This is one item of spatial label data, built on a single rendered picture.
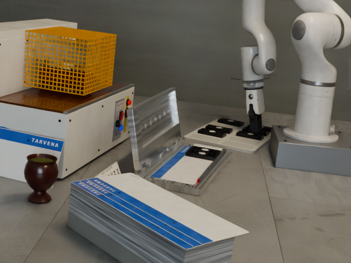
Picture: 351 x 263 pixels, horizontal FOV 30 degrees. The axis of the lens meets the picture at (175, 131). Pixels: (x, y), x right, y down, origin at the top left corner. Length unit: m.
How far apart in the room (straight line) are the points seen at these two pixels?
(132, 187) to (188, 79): 2.79
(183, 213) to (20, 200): 0.48
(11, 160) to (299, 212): 0.79
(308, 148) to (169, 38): 2.18
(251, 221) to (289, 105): 2.65
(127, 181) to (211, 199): 0.35
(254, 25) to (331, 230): 1.04
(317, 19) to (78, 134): 0.86
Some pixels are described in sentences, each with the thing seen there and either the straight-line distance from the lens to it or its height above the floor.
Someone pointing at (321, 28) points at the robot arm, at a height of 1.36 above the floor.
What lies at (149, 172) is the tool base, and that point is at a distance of 1.90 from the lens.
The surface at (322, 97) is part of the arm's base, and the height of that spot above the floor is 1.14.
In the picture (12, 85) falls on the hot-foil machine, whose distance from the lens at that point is 1.97.
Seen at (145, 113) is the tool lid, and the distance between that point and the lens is 1.95.
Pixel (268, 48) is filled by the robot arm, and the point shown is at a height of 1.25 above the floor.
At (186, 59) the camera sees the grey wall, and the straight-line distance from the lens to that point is 4.23.
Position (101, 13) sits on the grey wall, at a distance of 4.27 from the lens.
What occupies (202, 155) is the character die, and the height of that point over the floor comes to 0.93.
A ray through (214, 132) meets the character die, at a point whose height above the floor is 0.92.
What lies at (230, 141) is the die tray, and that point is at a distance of 2.42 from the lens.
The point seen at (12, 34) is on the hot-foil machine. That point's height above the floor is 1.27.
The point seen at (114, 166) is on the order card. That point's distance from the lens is 1.81.
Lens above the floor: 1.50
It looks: 14 degrees down
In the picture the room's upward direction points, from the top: 7 degrees clockwise
